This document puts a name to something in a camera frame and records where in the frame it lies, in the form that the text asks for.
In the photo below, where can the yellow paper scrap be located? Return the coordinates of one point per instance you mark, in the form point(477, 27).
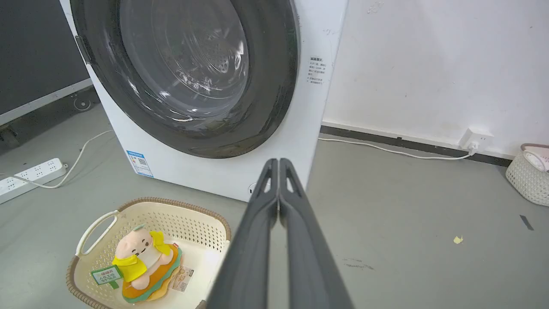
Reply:
point(458, 240)

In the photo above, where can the blue energy label sticker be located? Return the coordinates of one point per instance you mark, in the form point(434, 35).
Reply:
point(140, 163)

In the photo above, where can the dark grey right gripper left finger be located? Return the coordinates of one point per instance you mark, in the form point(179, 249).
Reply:
point(246, 253)

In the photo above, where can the dark panel with white frame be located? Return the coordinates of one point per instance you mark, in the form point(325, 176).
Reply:
point(34, 60)

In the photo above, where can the white power strip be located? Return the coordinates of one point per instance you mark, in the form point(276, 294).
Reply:
point(30, 177)

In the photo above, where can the dark round washing machine door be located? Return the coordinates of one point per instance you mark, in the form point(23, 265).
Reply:
point(188, 73)

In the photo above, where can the white front-load washing machine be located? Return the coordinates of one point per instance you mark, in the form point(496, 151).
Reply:
point(313, 86)

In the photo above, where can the white woven basket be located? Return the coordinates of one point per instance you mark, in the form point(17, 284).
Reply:
point(526, 176)

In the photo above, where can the pink plush doll yellow clothes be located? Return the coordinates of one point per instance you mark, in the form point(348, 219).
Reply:
point(143, 266)

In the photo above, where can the cream laundry basket brown rim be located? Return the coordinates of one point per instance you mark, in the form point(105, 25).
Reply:
point(193, 225)

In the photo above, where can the pink cloth item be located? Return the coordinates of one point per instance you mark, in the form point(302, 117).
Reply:
point(538, 156)

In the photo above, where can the black tape piece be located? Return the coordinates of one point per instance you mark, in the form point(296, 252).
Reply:
point(526, 222)

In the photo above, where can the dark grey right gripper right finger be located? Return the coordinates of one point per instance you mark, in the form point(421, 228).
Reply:
point(311, 257)

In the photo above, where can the white wall socket plug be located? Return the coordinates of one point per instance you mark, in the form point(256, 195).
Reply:
point(475, 140)

